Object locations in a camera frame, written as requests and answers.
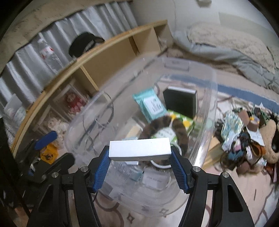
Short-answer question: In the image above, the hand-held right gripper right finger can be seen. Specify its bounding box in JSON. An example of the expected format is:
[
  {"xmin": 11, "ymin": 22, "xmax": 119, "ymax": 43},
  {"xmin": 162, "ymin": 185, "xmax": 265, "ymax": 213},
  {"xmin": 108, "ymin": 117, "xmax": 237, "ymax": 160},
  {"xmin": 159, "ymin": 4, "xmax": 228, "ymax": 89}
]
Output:
[{"xmin": 170, "ymin": 146, "xmax": 255, "ymax": 227}]

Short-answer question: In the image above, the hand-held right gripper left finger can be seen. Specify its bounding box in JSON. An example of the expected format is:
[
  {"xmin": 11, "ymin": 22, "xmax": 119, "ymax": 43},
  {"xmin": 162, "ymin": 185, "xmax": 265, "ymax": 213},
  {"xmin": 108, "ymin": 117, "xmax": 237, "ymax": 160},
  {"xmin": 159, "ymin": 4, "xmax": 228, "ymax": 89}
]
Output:
[{"xmin": 26, "ymin": 145, "xmax": 110, "ymax": 227}]

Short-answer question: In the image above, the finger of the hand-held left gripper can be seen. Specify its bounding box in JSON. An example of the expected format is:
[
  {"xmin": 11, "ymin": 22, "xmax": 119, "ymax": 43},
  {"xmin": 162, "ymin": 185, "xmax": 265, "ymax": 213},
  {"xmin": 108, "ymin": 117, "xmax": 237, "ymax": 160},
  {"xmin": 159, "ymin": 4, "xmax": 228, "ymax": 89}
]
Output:
[
  {"xmin": 35, "ymin": 153, "xmax": 76, "ymax": 182},
  {"xmin": 20, "ymin": 130, "xmax": 58, "ymax": 162}
]

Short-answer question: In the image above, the long white box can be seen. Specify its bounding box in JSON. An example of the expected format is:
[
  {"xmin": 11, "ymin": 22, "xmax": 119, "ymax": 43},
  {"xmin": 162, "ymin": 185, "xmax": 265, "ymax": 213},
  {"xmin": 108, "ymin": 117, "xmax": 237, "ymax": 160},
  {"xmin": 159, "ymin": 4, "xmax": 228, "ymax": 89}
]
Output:
[{"xmin": 109, "ymin": 137, "xmax": 171, "ymax": 162}]

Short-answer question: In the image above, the black box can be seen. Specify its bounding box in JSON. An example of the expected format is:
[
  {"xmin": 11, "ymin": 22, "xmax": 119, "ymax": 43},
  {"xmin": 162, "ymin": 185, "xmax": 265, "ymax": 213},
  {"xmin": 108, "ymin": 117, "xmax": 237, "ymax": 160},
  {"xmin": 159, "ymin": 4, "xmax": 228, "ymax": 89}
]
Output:
[{"xmin": 163, "ymin": 86, "xmax": 198, "ymax": 119}]

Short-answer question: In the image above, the clear plastic storage bin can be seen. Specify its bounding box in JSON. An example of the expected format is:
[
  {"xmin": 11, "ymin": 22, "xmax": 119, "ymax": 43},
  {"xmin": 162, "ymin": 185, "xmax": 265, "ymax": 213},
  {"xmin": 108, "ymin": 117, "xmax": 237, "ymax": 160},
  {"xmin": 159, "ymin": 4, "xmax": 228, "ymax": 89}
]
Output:
[{"xmin": 64, "ymin": 57, "xmax": 218, "ymax": 217}]

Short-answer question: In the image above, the white plush toy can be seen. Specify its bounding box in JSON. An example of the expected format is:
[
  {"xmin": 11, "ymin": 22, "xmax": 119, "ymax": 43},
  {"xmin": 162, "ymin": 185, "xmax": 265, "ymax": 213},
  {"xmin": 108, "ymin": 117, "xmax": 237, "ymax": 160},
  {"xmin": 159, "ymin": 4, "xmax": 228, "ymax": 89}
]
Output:
[{"xmin": 47, "ymin": 118, "xmax": 69, "ymax": 149}]

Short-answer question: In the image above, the yellow bag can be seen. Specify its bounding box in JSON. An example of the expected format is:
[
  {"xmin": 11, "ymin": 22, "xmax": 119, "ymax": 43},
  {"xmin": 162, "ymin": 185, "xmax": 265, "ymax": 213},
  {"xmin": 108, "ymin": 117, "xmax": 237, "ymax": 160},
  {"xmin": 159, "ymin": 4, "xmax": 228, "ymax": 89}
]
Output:
[{"xmin": 40, "ymin": 143, "xmax": 58, "ymax": 165}]

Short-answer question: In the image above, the white labelled box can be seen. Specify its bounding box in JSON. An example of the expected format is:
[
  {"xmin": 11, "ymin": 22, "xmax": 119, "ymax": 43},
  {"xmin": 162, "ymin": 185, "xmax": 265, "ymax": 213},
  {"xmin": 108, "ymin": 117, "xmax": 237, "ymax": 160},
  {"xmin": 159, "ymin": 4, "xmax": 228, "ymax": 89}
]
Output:
[{"xmin": 143, "ymin": 169, "xmax": 171, "ymax": 189}]

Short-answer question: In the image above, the white bottle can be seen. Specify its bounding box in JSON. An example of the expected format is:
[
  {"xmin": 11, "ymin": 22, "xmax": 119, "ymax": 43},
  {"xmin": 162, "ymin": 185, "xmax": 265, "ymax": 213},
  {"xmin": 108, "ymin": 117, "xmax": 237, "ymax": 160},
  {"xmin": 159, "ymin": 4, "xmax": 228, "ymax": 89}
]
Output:
[{"xmin": 12, "ymin": 106, "xmax": 28, "ymax": 123}]

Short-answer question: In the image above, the white round tub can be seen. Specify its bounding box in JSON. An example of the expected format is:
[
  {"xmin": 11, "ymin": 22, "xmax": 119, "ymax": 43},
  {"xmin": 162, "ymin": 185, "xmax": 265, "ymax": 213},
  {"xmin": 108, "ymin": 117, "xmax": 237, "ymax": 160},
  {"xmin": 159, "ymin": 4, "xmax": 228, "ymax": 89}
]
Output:
[{"xmin": 153, "ymin": 129, "xmax": 181, "ymax": 168}]

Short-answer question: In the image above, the red dressed doll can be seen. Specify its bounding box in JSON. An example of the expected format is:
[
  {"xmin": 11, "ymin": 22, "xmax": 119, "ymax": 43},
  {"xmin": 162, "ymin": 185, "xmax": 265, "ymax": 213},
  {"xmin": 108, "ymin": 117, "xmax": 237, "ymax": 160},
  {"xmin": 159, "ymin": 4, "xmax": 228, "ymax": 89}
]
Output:
[{"xmin": 64, "ymin": 92, "xmax": 86, "ymax": 114}]

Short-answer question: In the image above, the yellow translucent container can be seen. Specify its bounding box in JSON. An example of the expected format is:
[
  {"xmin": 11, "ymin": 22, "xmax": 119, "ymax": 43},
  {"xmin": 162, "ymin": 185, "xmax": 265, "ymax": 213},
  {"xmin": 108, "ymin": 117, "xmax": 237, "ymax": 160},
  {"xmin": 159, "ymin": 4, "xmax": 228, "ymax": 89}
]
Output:
[{"xmin": 205, "ymin": 134, "xmax": 221, "ymax": 168}]

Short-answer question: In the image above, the green yellow packet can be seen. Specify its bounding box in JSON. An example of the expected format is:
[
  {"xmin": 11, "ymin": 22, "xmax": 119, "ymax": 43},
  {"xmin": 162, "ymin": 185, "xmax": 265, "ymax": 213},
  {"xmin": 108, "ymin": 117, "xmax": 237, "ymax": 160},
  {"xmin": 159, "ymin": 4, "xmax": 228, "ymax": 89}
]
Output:
[{"xmin": 153, "ymin": 110, "xmax": 195, "ymax": 144}]

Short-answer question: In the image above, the brown fur headband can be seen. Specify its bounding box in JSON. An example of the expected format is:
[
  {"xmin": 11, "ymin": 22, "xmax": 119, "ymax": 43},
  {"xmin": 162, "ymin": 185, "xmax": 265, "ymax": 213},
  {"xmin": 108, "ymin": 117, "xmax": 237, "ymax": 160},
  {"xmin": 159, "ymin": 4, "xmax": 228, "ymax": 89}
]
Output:
[{"xmin": 139, "ymin": 116, "xmax": 189, "ymax": 158}]

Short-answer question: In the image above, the blue knitted piece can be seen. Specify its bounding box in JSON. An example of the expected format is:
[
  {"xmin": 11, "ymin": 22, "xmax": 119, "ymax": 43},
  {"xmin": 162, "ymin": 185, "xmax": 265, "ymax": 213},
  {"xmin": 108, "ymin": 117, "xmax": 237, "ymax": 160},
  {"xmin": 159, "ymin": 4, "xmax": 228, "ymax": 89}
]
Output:
[{"xmin": 228, "ymin": 151, "xmax": 242, "ymax": 162}]

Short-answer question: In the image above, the green printed foil packet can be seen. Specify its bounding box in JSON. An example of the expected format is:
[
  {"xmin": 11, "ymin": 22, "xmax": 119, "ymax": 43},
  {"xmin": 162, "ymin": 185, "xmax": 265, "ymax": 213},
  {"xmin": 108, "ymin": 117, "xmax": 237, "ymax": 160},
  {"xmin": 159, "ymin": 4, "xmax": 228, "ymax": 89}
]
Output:
[{"xmin": 221, "ymin": 110, "xmax": 244, "ymax": 151}]

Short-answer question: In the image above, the teal wet wipes pack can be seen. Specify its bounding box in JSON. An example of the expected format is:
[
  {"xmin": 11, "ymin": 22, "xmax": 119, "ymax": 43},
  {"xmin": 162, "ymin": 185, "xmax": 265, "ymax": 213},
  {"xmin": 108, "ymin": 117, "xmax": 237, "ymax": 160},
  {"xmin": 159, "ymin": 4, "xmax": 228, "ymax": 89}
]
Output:
[{"xmin": 133, "ymin": 87, "xmax": 168, "ymax": 124}]

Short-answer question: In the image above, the clear water bottle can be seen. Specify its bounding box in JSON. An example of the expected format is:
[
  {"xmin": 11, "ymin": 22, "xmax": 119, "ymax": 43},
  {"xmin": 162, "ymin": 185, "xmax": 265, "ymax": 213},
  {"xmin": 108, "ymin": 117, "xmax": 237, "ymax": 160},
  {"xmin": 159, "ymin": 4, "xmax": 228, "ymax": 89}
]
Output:
[{"xmin": 37, "ymin": 39, "xmax": 60, "ymax": 75}]

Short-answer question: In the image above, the brown leather pouch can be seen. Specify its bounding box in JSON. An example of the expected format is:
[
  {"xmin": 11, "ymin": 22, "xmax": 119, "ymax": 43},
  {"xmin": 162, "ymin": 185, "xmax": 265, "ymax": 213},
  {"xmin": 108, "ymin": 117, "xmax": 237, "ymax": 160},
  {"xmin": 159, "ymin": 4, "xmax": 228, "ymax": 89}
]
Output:
[{"xmin": 251, "ymin": 144, "xmax": 266, "ymax": 158}]

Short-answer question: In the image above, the brown yarn roll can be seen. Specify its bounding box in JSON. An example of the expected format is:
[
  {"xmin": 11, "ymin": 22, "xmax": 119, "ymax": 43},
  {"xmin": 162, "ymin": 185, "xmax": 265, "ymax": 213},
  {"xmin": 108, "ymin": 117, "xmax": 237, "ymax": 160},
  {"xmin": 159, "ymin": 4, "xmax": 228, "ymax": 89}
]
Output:
[{"xmin": 248, "ymin": 120, "xmax": 260, "ymax": 132}]

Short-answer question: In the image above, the fluffy beige plush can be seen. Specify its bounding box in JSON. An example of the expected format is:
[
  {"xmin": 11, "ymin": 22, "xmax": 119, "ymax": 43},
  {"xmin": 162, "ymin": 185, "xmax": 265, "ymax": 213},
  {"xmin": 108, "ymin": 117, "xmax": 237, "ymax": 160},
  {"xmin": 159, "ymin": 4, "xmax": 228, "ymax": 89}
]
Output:
[{"xmin": 258, "ymin": 111, "xmax": 279, "ymax": 164}]

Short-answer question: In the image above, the black cap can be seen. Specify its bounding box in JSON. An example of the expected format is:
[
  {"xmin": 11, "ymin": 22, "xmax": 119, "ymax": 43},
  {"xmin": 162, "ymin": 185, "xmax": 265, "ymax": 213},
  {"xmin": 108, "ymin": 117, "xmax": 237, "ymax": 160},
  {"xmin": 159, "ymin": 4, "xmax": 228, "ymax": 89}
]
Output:
[{"xmin": 68, "ymin": 32, "xmax": 105, "ymax": 57}]

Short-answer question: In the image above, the wooden open shelf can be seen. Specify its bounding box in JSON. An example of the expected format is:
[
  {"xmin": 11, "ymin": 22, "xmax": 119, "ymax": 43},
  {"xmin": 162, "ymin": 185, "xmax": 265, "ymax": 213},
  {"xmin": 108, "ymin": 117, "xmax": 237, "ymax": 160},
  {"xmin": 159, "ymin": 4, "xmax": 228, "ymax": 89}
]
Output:
[{"xmin": 11, "ymin": 20, "xmax": 175, "ymax": 158}]

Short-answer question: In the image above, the grey blanket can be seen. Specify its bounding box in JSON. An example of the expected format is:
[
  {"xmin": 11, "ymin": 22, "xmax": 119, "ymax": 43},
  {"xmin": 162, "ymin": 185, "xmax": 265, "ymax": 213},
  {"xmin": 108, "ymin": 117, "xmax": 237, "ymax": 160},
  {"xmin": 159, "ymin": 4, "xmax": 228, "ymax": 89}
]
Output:
[{"xmin": 172, "ymin": 28, "xmax": 279, "ymax": 89}]

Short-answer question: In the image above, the beige quilted cover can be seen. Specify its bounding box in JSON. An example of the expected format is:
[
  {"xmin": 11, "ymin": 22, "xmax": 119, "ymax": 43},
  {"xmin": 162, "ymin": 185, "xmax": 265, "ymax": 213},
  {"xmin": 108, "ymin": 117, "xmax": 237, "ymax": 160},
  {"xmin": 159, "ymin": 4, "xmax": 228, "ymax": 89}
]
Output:
[{"xmin": 188, "ymin": 23, "xmax": 275, "ymax": 72}]

